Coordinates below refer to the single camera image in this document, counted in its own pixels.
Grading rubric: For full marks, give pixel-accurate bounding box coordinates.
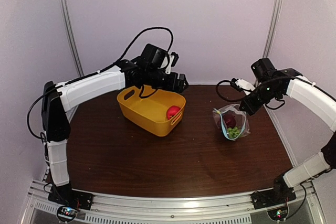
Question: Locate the bright red plastic apple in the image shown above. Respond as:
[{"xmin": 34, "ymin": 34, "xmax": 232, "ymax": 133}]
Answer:
[{"xmin": 166, "ymin": 105, "xmax": 181, "ymax": 120}]

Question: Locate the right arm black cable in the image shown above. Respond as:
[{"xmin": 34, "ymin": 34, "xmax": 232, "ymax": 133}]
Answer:
[{"xmin": 215, "ymin": 77, "xmax": 287, "ymax": 110}]

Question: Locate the clear zip top bag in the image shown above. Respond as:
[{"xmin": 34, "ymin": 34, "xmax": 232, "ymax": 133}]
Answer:
[{"xmin": 212, "ymin": 104, "xmax": 250, "ymax": 141}]

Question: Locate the green plastic grape bunch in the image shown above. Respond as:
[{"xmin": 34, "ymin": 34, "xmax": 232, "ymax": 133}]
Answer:
[{"xmin": 227, "ymin": 127, "xmax": 241, "ymax": 140}]

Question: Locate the right circuit board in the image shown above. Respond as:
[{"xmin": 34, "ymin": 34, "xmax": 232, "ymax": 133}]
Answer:
[{"xmin": 267, "ymin": 207, "xmax": 289, "ymax": 222}]

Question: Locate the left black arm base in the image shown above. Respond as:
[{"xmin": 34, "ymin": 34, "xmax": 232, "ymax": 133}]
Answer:
[{"xmin": 48, "ymin": 182, "xmax": 93, "ymax": 210}]

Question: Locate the right aluminium frame post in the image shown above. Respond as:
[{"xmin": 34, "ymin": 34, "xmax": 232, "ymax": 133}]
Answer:
[{"xmin": 262, "ymin": 0, "xmax": 283, "ymax": 58}]

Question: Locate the front aluminium rail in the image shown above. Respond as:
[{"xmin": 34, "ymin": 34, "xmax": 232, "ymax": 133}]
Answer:
[{"xmin": 18, "ymin": 179, "xmax": 327, "ymax": 223}]

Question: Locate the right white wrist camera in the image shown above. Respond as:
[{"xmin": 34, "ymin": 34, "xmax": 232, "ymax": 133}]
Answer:
[{"xmin": 230, "ymin": 78, "xmax": 255, "ymax": 93}]

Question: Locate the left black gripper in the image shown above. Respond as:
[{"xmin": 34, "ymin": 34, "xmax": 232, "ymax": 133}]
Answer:
[{"xmin": 145, "ymin": 68, "xmax": 189, "ymax": 93}]

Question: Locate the aluminium frame post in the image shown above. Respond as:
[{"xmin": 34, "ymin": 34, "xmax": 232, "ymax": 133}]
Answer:
[
  {"xmin": 60, "ymin": 0, "xmax": 84, "ymax": 77},
  {"xmin": 262, "ymin": 0, "xmax": 283, "ymax": 58}
]

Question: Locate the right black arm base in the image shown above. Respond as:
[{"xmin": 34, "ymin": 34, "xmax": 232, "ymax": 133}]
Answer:
[{"xmin": 251, "ymin": 174, "xmax": 296, "ymax": 209}]

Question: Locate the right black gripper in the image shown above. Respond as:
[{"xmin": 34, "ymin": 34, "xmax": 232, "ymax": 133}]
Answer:
[{"xmin": 239, "ymin": 82, "xmax": 280, "ymax": 115}]

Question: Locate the yellow plastic basket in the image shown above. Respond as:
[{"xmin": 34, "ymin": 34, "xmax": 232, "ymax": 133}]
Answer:
[{"xmin": 117, "ymin": 86, "xmax": 186, "ymax": 137}]

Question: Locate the left circuit board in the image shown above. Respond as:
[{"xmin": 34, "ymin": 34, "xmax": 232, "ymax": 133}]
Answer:
[{"xmin": 56, "ymin": 206, "xmax": 78, "ymax": 222}]

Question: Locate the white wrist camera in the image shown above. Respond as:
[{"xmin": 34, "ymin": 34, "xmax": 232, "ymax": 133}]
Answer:
[
  {"xmin": 161, "ymin": 52, "xmax": 179, "ymax": 74},
  {"xmin": 230, "ymin": 78, "xmax": 255, "ymax": 93}
]

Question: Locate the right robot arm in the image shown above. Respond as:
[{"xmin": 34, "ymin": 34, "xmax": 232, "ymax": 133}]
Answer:
[{"xmin": 274, "ymin": 59, "xmax": 335, "ymax": 167}]

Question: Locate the dark red plastic apple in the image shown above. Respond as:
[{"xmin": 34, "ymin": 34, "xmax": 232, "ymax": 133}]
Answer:
[{"xmin": 223, "ymin": 113, "xmax": 237, "ymax": 128}]

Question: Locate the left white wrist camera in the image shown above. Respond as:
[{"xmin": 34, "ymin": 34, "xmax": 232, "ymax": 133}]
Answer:
[{"xmin": 161, "ymin": 52, "xmax": 179, "ymax": 74}]

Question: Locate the circuit board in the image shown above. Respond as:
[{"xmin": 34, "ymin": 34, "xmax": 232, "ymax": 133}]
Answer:
[
  {"xmin": 56, "ymin": 206, "xmax": 78, "ymax": 222},
  {"xmin": 267, "ymin": 207, "xmax": 289, "ymax": 222}
]

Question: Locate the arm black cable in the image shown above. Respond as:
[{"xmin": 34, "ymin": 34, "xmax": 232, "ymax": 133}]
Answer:
[
  {"xmin": 26, "ymin": 26, "xmax": 174, "ymax": 141},
  {"xmin": 215, "ymin": 77, "xmax": 287, "ymax": 110}
]

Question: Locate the left aluminium frame post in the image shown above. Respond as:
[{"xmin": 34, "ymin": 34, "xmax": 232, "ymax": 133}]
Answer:
[{"xmin": 60, "ymin": 0, "xmax": 84, "ymax": 77}]

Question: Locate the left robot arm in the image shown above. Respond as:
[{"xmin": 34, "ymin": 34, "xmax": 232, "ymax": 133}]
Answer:
[{"xmin": 41, "ymin": 44, "xmax": 188, "ymax": 205}]

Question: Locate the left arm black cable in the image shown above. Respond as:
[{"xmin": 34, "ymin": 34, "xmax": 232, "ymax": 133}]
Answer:
[{"xmin": 26, "ymin": 26, "xmax": 174, "ymax": 141}]

